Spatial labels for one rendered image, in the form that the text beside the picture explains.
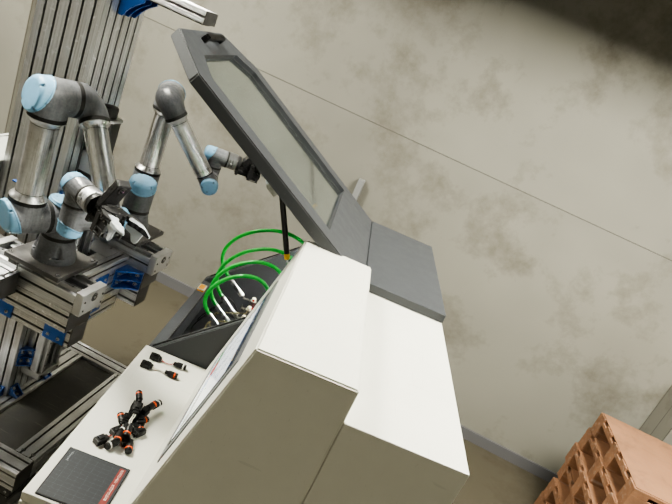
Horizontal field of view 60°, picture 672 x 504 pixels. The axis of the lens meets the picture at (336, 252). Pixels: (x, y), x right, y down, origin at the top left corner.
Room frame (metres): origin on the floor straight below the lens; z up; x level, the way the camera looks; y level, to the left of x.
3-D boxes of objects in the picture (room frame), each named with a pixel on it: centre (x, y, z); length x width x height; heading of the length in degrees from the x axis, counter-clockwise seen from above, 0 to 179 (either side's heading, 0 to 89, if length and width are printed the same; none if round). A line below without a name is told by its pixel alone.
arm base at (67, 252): (1.83, 0.93, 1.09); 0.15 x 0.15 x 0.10
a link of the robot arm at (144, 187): (2.33, 0.88, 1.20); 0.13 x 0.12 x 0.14; 20
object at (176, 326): (2.01, 0.45, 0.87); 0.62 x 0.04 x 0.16; 3
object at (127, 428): (1.28, 0.33, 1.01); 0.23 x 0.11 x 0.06; 3
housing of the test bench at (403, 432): (1.70, -0.26, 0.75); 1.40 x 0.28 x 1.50; 3
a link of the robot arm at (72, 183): (1.58, 0.78, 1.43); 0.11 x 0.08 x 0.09; 58
